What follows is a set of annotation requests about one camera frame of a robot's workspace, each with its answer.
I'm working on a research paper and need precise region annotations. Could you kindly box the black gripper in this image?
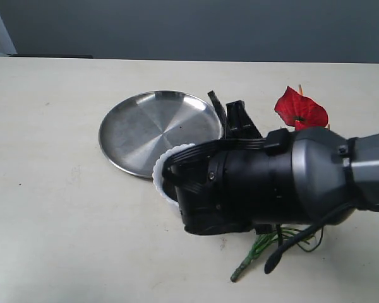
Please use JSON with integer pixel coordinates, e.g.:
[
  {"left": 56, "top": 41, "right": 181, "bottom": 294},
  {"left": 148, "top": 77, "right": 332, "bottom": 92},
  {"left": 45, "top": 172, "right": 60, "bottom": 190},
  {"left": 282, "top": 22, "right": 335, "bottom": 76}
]
[{"left": 159, "top": 100, "right": 294, "bottom": 235}]

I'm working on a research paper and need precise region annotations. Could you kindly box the red artificial anthurium flower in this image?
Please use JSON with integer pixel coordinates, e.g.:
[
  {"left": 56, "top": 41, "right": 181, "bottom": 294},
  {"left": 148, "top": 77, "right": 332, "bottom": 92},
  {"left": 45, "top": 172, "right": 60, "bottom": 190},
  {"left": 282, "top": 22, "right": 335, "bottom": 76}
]
[{"left": 230, "top": 86, "right": 330, "bottom": 283}]

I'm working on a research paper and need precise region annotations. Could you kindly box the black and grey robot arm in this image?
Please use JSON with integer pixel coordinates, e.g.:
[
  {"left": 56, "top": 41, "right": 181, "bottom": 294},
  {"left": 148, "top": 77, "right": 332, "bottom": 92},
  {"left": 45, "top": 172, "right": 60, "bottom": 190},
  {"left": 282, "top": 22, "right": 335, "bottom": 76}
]
[{"left": 162, "top": 101, "right": 379, "bottom": 235}]

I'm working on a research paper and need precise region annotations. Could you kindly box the white scalloped plastic pot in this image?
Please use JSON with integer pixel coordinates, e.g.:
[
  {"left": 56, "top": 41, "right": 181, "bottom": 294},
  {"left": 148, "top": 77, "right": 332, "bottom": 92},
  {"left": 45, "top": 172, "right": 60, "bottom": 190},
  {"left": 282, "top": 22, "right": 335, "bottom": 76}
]
[{"left": 152, "top": 143, "right": 196, "bottom": 212}]

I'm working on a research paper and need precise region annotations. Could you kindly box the round stainless steel plate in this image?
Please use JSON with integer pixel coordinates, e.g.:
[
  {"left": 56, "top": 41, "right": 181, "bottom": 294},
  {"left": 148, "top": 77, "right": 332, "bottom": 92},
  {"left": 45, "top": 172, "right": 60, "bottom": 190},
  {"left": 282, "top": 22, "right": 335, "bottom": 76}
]
[{"left": 99, "top": 90, "right": 223, "bottom": 179}]

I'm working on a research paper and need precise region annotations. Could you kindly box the black camera cable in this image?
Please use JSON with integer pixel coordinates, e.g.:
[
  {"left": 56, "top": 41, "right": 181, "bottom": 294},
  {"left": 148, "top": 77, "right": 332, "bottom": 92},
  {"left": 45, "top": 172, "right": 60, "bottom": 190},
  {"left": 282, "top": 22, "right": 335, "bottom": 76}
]
[{"left": 159, "top": 90, "right": 358, "bottom": 275}]

